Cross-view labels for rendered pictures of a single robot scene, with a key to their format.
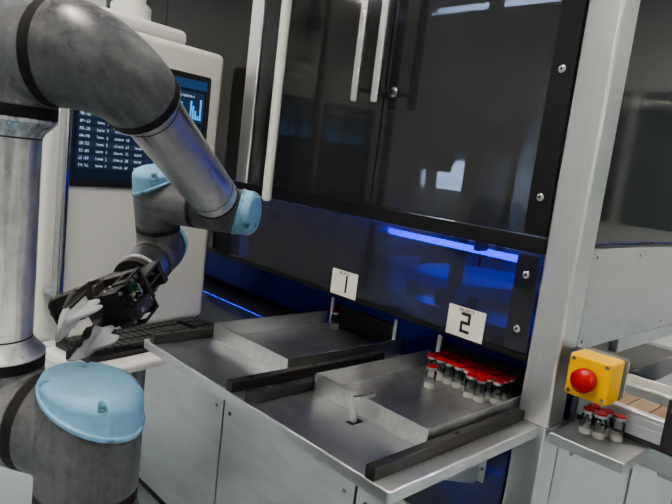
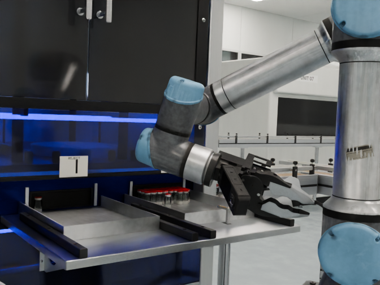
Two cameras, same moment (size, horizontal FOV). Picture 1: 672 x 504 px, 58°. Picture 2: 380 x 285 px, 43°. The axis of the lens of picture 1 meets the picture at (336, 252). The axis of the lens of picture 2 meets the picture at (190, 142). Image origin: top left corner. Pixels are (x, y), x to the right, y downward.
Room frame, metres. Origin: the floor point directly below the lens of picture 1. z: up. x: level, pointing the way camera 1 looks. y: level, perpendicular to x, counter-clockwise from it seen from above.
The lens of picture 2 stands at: (0.87, 1.28, 1.18)
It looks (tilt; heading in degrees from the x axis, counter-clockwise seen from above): 3 degrees down; 278
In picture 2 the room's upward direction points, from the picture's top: 2 degrees clockwise
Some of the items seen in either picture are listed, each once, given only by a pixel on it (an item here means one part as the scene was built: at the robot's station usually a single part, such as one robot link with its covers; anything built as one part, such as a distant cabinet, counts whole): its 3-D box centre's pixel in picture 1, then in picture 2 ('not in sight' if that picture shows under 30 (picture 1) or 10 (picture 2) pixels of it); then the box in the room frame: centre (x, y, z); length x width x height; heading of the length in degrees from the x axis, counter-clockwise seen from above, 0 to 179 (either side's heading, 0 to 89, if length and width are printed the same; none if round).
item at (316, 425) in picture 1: (337, 380); (152, 223); (1.16, -0.03, 0.87); 0.70 x 0.48 x 0.02; 45
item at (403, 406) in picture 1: (428, 390); (186, 204); (1.09, -0.20, 0.90); 0.34 x 0.26 x 0.04; 135
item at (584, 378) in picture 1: (584, 380); not in sight; (0.96, -0.43, 0.99); 0.04 x 0.04 x 0.04; 45
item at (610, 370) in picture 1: (596, 375); not in sight; (0.99, -0.46, 1.00); 0.08 x 0.07 x 0.07; 135
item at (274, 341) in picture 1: (309, 338); (85, 214); (1.33, 0.04, 0.90); 0.34 x 0.26 x 0.04; 135
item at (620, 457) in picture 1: (601, 442); not in sight; (1.01, -0.50, 0.87); 0.14 x 0.13 x 0.02; 135
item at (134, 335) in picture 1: (147, 336); not in sight; (1.45, 0.44, 0.82); 0.40 x 0.14 x 0.02; 144
